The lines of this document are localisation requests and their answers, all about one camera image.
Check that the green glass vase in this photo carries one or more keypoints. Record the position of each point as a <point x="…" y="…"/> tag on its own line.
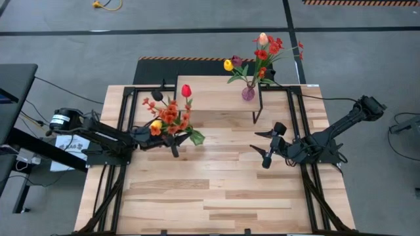
<point x="197" y="137"/>

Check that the black desk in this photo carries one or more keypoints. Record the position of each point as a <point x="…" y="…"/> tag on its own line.
<point x="16" y="85"/>

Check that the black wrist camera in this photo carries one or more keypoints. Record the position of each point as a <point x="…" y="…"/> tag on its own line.
<point x="141" y="133"/>
<point x="288" y="147"/>

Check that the grey floor device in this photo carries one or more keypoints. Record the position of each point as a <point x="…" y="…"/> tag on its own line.
<point x="410" y="124"/>

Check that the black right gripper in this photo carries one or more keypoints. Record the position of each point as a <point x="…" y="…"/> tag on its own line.
<point x="277" y="144"/>

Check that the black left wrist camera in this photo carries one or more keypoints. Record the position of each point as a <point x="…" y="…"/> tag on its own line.
<point x="141" y="133"/>

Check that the wooden shelf with black legs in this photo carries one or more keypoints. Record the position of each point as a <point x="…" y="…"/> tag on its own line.
<point x="216" y="98"/>

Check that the black aluminium rig frame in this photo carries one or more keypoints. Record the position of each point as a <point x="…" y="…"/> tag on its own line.
<point x="147" y="88"/>

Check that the pink glass vase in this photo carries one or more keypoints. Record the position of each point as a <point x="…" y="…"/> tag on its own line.
<point x="248" y="93"/>

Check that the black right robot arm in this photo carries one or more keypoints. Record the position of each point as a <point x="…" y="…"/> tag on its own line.
<point x="334" y="131"/>

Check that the white power strip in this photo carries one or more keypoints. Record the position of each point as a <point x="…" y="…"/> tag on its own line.
<point x="29" y="157"/>

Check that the dark laptop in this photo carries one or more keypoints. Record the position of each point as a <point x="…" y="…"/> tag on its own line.
<point x="6" y="96"/>

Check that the dark red artificial tulip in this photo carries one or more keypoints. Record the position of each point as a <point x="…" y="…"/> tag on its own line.
<point x="237" y="60"/>

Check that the black hazard-striped floor mat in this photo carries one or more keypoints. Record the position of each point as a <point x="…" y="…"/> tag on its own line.
<point x="157" y="72"/>

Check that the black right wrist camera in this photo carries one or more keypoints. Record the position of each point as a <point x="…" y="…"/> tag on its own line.
<point x="288" y="147"/>

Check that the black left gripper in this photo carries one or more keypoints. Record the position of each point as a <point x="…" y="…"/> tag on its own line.
<point x="160" y="141"/>

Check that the orange artificial flower bunch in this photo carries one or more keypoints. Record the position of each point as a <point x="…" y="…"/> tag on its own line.
<point x="270" y="49"/>
<point x="169" y="116"/>

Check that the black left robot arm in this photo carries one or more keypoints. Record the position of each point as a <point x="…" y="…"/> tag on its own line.
<point x="95" y="132"/>

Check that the cream artificial tulip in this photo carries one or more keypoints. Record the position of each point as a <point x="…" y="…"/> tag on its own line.
<point x="263" y="38"/>

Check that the white printed paper sheet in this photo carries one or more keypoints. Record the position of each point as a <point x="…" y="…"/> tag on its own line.
<point x="67" y="144"/>

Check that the black yellow hazard strip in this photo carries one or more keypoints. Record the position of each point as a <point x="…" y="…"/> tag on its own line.
<point x="361" y="2"/>

